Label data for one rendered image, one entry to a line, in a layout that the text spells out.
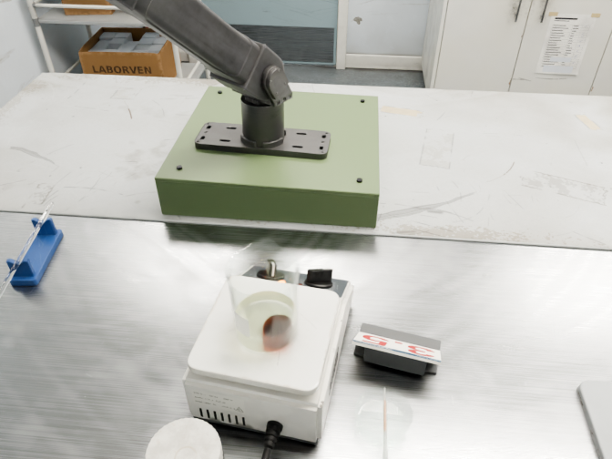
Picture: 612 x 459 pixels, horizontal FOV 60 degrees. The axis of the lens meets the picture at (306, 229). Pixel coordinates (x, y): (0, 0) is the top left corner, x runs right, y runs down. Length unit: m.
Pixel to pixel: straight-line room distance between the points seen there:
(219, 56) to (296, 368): 0.38
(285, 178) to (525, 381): 0.39
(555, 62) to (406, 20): 0.93
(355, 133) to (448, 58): 2.13
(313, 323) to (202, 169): 0.34
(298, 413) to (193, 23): 0.42
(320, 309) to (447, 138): 0.54
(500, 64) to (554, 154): 2.04
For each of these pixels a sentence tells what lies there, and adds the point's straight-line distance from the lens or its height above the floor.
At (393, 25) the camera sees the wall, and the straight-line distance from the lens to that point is 3.48.
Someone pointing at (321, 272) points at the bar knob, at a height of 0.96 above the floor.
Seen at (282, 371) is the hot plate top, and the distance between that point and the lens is 0.48.
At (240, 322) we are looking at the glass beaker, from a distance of 0.46.
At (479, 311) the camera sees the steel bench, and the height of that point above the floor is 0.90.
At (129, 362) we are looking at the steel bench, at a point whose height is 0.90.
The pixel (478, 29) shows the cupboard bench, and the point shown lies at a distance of 2.93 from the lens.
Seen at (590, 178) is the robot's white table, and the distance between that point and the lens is 0.96.
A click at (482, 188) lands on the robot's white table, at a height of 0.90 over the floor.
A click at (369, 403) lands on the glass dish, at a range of 0.56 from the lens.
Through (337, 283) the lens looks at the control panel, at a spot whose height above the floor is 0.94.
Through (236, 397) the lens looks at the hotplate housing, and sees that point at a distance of 0.50.
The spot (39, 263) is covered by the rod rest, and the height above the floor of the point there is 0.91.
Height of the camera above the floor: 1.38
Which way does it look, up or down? 40 degrees down
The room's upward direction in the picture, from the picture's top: straight up
